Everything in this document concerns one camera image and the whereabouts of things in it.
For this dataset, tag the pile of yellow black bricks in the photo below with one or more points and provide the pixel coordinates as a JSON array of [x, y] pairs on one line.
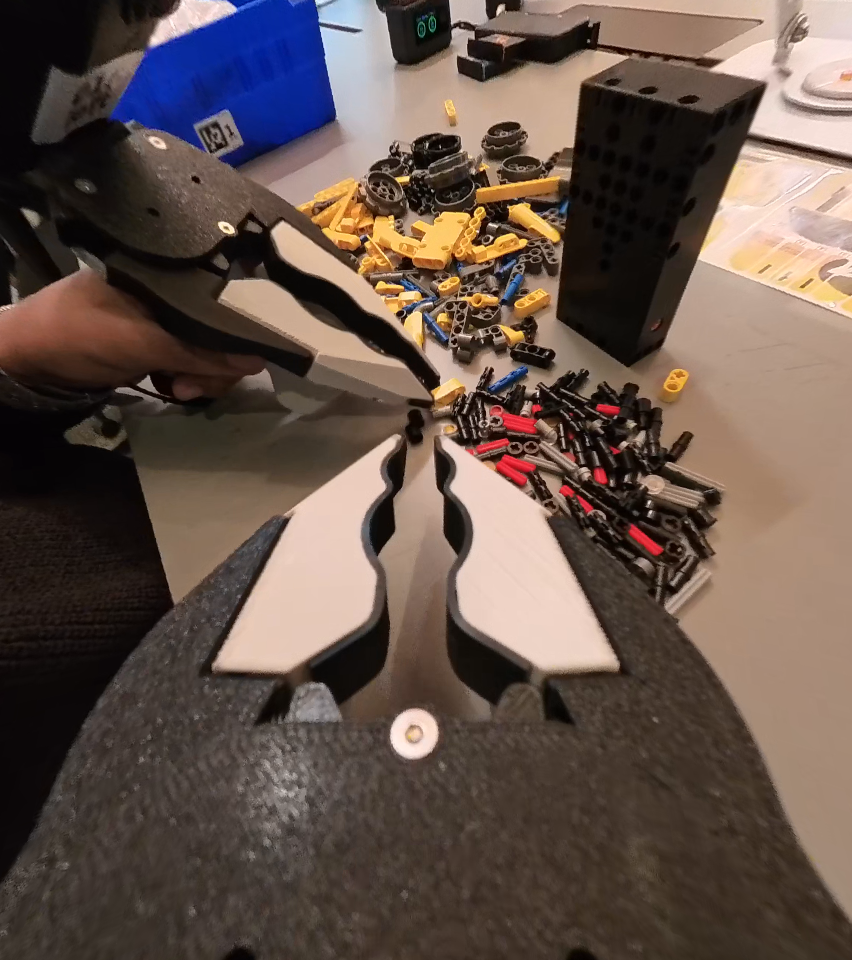
[[441, 240]]

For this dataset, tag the blue plastic storage bin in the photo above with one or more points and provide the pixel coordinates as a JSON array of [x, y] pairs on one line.
[[261, 75]]

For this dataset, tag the dark grey flat panel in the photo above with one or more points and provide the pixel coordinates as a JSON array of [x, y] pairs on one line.
[[658, 30]]

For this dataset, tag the black box with green display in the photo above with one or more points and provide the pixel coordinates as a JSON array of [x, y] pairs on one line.
[[418, 30]]

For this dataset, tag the yellow sticker sheet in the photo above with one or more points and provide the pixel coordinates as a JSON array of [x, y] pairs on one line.
[[808, 240]]

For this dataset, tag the black flat electronic device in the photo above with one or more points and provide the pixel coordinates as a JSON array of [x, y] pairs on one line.
[[523, 37]]

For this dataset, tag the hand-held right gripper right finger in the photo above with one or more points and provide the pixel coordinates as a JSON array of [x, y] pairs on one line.
[[531, 592]]

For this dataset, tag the person's left hand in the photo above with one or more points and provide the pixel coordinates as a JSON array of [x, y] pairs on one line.
[[96, 337]]

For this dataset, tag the group of dark sprocket wheels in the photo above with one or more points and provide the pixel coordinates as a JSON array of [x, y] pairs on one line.
[[456, 180]]

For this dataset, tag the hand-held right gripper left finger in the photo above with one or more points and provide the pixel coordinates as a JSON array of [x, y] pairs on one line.
[[306, 585]]

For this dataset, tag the person's dark sweater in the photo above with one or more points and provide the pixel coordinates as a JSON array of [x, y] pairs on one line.
[[36, 562]]

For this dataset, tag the black clamp mount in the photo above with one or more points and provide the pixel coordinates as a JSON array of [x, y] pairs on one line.
[[504, 6]]

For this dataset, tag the white book stand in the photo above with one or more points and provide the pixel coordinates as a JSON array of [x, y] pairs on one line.
[[808, 131]]

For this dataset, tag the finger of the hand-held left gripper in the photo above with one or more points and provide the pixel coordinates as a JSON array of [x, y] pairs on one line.
[[351, 367], [321, 262]]

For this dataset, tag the yellow two-hole connector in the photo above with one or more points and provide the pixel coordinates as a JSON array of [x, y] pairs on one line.
[[673, 384]]

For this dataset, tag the pile of black red pins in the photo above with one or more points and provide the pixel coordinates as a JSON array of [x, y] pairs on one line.
[[591, 450]]

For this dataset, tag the black perforated block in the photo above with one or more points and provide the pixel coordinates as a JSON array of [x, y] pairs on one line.
[[643, 225]]

